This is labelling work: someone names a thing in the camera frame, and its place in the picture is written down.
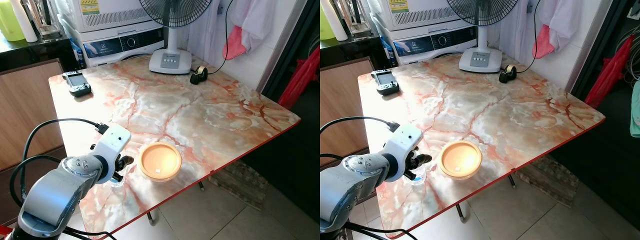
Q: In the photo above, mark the clear plastic bottle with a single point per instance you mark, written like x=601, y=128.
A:
x=419, y=176
x=117, y=183

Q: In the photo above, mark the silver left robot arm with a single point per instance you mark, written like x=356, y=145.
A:
x=345, y=185
x=55, y=187

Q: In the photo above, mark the orange round plastic bowl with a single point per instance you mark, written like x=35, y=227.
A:
x=159, y=161
x=460, y=159

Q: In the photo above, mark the marble pattern folding table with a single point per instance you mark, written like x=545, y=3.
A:
x=505, y=115
x=200, y=115

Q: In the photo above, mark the grey handheld controller device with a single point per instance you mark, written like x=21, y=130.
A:
x=77, y=82
x=385, y=81

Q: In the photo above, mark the brown wooden cabinet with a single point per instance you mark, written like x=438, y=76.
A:
x=342, y=100
x=25, y=110

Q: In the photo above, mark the black tape dispenser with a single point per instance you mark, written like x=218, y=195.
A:
x=508, y=75
x=199, y=76

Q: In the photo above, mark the white table fan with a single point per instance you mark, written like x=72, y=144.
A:
x=480, y=56
x=171, y=57

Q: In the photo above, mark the grey woven floor mat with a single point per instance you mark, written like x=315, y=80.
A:
x=547, y=180
x=240, y=185

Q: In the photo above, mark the white washing machine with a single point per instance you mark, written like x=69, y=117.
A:
x=120, y=30
x=430, y=27

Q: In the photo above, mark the red plastic bag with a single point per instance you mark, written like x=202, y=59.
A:
x=300, y=77
x=607, y=75

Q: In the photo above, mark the pink hanging cloth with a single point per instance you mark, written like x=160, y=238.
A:
x=543, y=45
x=234, y=46

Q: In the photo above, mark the clear glass jar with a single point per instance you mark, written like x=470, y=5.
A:
x=44, y=17
x=356, y=16

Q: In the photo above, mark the white cylindrical roll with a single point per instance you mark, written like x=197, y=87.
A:
x=25, y=20
x=336, y=20

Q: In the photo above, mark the green plastic container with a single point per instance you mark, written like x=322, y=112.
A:
x=9, y=22
x=326, y=25

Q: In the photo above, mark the white hanging garment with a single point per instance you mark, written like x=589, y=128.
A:
x=257, y=20
x=565, y=20

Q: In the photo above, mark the teal hanging cloth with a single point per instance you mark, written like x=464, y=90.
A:
x=635, y=110

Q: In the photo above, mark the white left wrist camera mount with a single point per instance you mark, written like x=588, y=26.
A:
x=404, y=142
x=112, y=142

